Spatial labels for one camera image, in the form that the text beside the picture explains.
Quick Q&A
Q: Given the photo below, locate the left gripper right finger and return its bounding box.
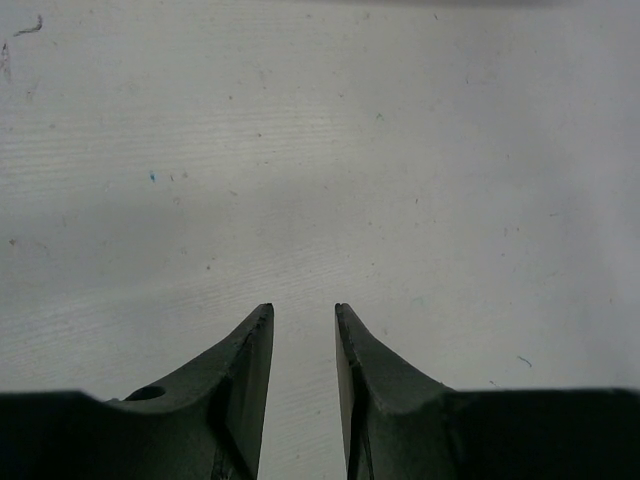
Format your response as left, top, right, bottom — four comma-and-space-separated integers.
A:
335, 304, 639, 479

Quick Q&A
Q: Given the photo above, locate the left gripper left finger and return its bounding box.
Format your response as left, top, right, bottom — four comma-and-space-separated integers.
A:
1, 304, 274, 479

